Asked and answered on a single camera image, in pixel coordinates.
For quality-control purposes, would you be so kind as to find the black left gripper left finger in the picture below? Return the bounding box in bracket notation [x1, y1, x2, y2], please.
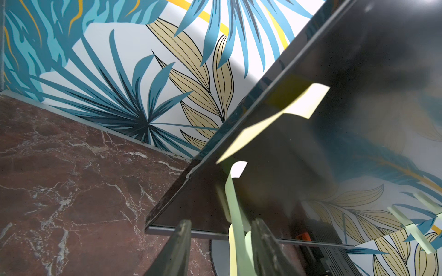
[144, 220, 192, 276]

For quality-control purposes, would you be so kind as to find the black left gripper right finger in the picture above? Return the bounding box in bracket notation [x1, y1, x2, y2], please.
[251, 218, 300, 276]

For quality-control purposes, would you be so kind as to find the edge sticky note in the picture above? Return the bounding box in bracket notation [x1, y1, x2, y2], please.
[216, 83, 330, 164]
[224, 161, 256, 276]

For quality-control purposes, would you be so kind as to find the grey round monitor stand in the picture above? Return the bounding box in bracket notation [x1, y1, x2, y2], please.
[210, 240, 230, 276]

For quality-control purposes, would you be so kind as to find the black flat computer monitor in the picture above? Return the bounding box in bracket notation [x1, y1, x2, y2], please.
[145, 1, 442, 246]

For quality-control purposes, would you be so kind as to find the black case with orange latches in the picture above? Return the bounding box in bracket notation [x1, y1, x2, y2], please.
[296, 227, 361, 276]

